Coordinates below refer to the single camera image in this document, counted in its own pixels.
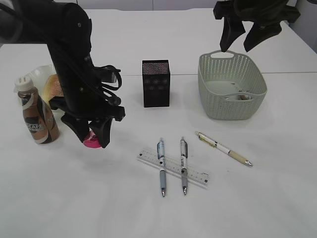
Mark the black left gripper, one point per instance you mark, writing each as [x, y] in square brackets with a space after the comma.
[88, 94]

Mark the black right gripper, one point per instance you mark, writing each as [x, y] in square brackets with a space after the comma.
[266, 16]

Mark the pink pencil sharpener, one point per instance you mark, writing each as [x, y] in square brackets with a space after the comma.
[91, 140]

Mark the brown coffee bottle white cap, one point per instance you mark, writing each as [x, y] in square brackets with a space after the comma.
[37, 115]

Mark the golden bread roll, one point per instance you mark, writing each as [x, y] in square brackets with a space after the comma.
[52, 88]

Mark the paper ball pink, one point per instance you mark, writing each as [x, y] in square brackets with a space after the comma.
[244, 97]

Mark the grey white click pen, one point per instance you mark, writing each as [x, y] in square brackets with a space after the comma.
[184, 156]

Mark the white beige click pen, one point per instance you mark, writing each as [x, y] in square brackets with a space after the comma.
[223, 149]

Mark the clear plastic ruler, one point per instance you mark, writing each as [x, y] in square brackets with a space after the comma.
[173, 166]

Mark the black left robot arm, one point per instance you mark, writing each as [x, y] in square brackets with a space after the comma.
[64, 27]

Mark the pale green plastic basket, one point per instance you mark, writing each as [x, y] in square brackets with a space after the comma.
[221, 80]

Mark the pale green wavy glass plate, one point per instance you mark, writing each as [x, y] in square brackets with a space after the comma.
[42, 74]

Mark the blue grey click pen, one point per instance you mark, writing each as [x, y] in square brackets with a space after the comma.
[161, 159]

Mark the black mesh pen holder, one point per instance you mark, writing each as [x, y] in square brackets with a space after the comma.
[156, 83]

